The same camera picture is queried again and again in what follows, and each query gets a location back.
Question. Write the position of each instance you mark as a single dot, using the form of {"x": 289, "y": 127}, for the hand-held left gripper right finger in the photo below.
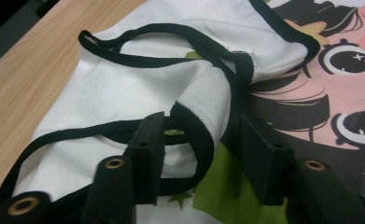
{"x": 264, "y": 161}

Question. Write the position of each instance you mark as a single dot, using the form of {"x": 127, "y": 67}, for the white printed tank top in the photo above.
{"x": 115, "y": 90}

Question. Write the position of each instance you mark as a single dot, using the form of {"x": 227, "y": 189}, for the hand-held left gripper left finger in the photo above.
{"x": 147, "y": 155}

